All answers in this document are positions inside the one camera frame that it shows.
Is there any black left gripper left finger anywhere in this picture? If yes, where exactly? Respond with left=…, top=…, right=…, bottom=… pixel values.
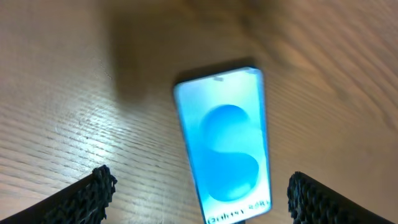
left=1, top=165, right=118, bottom=224

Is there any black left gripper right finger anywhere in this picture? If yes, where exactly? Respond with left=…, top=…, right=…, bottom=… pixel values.
left=287, top=172, right=393, bottom=224

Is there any blue Galaxy smartphone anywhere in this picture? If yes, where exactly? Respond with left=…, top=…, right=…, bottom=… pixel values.
left=174, top=66, right=272, bottom=223

